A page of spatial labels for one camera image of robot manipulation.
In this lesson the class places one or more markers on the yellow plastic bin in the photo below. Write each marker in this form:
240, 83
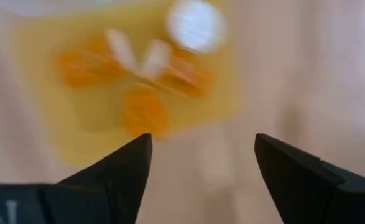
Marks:
92, 124

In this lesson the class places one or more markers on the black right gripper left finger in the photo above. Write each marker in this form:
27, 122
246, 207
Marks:
117, 186

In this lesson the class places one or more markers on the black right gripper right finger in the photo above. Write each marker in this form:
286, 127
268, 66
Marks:
306, 186

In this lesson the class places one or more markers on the white capped medicine bottle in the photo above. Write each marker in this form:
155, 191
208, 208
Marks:
196, 25

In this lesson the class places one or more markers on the orange medicine bottle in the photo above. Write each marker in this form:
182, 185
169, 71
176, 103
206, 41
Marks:
143, 112
182, 77
85, 67

